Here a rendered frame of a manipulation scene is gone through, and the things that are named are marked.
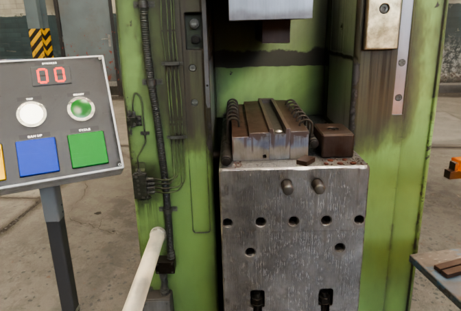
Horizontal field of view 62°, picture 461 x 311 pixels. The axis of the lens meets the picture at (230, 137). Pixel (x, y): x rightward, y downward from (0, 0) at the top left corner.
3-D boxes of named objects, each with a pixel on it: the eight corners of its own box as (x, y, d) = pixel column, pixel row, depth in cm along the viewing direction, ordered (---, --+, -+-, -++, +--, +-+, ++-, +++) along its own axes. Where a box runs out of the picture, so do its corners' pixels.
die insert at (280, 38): (289, 42, 104) (290, 19, 102) (262, 43, 104) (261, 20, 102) (276, 38, 132) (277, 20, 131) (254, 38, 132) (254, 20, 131)
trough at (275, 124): (289, 133, 100) (289, 128, 100) (269, 134, 100) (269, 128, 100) (272, 101, 141) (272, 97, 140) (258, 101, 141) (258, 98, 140)
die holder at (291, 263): (358, 314, 109) (370, 165, 97) (223, 316, 110) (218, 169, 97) (316, 217, 163) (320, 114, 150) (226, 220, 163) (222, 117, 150)
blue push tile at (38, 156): (59, 170, 82) (54, 135, 83) (19, 177, 79) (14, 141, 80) (60, 171, 83) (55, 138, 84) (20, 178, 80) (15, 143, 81)
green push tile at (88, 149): (108, 162, 86) (102, 129, 87) (72, 168, 83) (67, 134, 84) (108, 163, 87) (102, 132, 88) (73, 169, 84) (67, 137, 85)
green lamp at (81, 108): (90, 119, 86) (88, 100, 85) (69, 119, 86) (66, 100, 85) (95, 116, 89) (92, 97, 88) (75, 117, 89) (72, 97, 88)
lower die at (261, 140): (307, 158, 102) (309, 128, 100) (232, 160, 103) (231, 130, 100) (286, 120, 143) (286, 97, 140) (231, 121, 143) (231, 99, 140)
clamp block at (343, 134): (353, 157, 102) (355, 134, 100) (321, 158, 102) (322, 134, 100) (341, 143, 114) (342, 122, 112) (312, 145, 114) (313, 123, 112)
